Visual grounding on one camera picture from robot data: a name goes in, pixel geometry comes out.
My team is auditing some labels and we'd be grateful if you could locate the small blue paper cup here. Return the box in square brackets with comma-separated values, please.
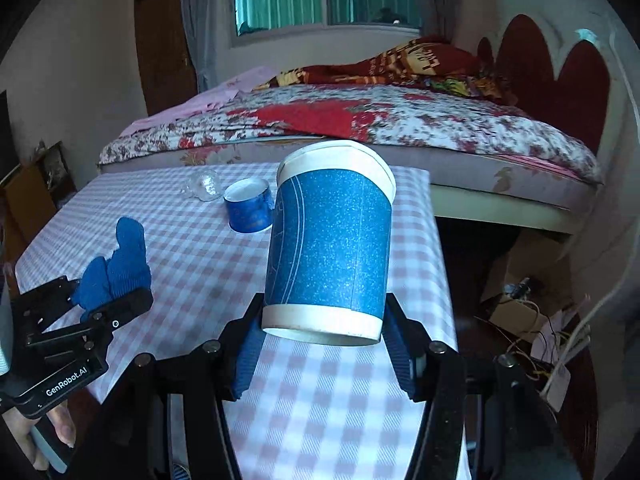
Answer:
[223, 177, 275, 234]

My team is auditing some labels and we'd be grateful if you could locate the red printed blanket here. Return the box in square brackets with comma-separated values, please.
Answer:
[255, 35, 516, 106]

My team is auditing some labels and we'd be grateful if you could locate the grey curtain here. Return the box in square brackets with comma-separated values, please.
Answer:
[180, 0, 241, 91]
[417, 0, 466, 46]

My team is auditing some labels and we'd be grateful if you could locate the pink checkered tablecloth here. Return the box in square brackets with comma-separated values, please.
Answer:
[14, 162, 473, 480]

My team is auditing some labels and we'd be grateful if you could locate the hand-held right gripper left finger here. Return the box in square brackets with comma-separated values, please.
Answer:
[87, 292, 266, 480]

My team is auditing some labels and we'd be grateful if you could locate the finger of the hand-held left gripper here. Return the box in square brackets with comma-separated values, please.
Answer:
[11, 275, 82, 335]
[25, 286, 154, 357]

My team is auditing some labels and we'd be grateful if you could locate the white wall cable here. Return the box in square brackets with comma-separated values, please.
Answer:
[607, 25, 640, 141]

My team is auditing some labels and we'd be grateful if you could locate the black flat screen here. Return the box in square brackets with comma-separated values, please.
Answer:
[0, 90, 21, 181]

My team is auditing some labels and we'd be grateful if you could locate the pink bed sheet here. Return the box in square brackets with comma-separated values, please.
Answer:
[117, 65, 278, 138]

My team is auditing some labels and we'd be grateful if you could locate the thick white cable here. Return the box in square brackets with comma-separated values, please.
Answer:
[542, 295, 593, 408]

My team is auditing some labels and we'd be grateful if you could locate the floral quilt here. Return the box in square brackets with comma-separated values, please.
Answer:
[97, 82, 603, 186]

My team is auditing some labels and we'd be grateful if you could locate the brown wooden door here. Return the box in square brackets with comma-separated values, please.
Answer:
[134, 0, 201, 116]

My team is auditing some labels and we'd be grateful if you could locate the bed with floral mattress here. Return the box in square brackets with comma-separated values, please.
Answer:
[97, 137, 603, 236]

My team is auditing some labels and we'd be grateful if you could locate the blue knotted cloth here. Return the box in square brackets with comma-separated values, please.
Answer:
[70, 217, 152, 321]

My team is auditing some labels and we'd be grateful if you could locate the cardboard box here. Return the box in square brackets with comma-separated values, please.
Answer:
[480, 234, 551, 306]

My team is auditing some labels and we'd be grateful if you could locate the white small box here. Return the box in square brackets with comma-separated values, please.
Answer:
[489, 300, 548, 333]

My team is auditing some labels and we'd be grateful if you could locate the crumpled clear plastic wrap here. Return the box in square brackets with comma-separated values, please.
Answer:
[181, 170, 223, 202]

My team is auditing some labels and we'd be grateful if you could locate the red heart-shaped headboard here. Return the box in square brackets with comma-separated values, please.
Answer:
[475, 14, 626, 171]

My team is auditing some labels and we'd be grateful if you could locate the tall blue paper cup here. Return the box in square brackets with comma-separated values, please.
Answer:
[262, 141, 398, 346]

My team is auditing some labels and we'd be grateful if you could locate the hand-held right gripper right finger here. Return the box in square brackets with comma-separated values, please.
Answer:
[382, 292, 583, 480]

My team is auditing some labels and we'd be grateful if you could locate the person's left hand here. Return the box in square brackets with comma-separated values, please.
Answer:
[0, 403, 77, 472]

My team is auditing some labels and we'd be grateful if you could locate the wooden shelf unit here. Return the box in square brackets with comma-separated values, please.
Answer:
[0, 141, 78, 261]

